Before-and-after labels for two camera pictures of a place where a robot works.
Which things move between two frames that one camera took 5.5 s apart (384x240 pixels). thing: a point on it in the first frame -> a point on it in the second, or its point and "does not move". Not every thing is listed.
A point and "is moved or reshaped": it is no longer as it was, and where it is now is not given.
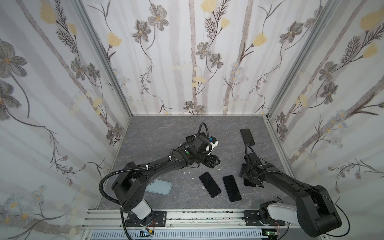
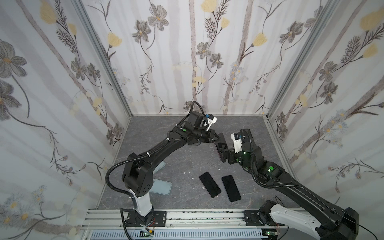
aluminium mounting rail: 217,219 does not move
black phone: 232,188 does not move
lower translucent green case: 160,186 does not move
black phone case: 188,138 is moved or reshaped
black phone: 247,183 -> 222,147
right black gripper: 249,173 -> 227,150
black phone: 210,185 does not move
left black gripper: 212,161 -> 210,134
